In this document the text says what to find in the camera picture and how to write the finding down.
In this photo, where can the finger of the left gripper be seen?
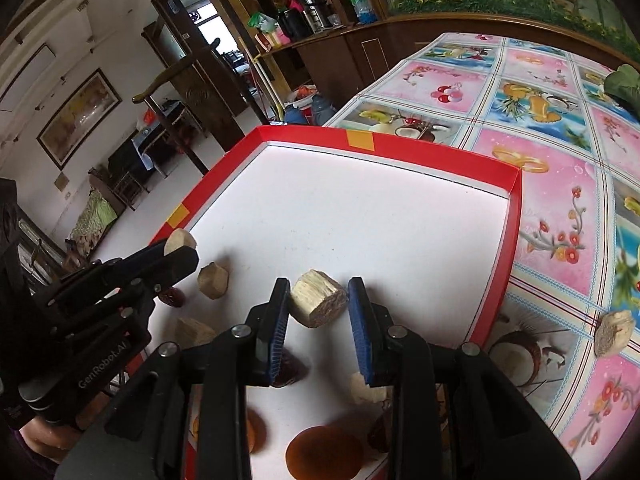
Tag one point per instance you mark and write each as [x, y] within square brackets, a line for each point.
[165, 267]

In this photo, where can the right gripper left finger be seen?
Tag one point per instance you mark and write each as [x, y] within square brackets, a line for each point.
[268, 322]

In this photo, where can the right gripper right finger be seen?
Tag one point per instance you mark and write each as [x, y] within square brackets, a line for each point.
[370, 324]

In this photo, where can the beige sugarcane chunk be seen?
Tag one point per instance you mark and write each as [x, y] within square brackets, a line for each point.
[178, 239]

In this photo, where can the pale sugarcane chunk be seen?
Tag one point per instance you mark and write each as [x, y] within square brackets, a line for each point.
[317, 299]

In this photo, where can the octagonal sugarcane chunk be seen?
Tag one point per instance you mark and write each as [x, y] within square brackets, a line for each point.
[213, 281]

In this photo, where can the left hand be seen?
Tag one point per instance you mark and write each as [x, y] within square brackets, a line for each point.
[55, 442]

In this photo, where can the dark red date right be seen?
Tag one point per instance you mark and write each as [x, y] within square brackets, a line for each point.
[173, 297]

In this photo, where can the dark red date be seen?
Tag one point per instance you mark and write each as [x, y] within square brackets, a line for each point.
[291, 370]
[173, 297]

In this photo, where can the rectangular sugarcane chunk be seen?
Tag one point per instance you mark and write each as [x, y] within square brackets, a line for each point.
[190, 333]

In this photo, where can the red shallow tray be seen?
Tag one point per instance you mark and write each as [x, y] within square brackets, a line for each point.
[430, 230]

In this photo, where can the small side table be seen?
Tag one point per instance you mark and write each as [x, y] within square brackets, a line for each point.
[152, 141]

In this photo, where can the orange tangerine in tray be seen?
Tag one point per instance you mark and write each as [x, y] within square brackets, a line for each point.
[324, 452]

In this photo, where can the framed landscape painting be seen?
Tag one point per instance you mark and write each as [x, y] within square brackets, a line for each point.
[77, 117]

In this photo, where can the dark wooden chair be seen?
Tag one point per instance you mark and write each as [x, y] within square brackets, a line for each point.
[193, 61]

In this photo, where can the floral plastic tablecloth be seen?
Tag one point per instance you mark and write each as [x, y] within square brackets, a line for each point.
[544, 111]

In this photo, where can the sugarcane chunk on table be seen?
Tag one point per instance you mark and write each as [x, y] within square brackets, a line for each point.
[613, 334]

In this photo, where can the wooden cabinet counter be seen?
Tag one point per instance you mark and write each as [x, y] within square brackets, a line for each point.
[345, 61]

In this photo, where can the black thermos flask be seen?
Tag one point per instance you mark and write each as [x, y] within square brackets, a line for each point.
[313, 10]

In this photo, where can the green label water bottle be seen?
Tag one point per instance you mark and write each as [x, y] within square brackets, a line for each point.
[364, 11]

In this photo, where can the green leafy vegetable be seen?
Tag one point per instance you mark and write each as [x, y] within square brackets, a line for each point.
[623, 86]

